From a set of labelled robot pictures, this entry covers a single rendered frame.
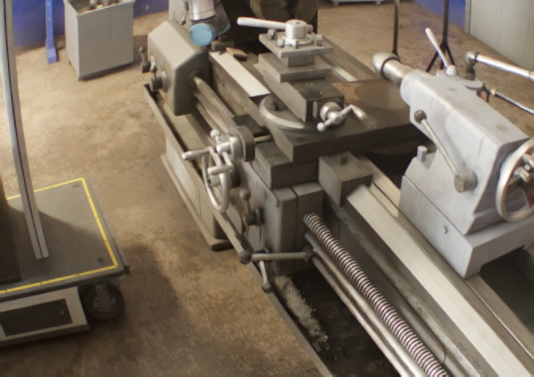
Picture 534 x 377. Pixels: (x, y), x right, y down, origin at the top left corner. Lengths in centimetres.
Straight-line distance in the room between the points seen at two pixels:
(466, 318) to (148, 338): 143
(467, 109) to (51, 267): 158
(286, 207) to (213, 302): 91
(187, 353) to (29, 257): 74
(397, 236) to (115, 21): 329
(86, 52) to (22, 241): 228
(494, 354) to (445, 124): 61
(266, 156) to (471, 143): 62
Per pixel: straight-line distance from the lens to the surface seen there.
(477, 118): 153
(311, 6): 251
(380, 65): 188
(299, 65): 191
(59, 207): 269
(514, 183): 143
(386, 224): 166
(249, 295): 266
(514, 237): 160
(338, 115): 174
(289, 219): 184
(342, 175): 176
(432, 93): 163
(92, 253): 241
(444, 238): 156
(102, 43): 457
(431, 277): 152
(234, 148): 185
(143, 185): 333
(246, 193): 182
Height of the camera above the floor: 181
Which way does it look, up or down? 33 degrees down
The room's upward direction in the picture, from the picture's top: 1 degrees clockwise
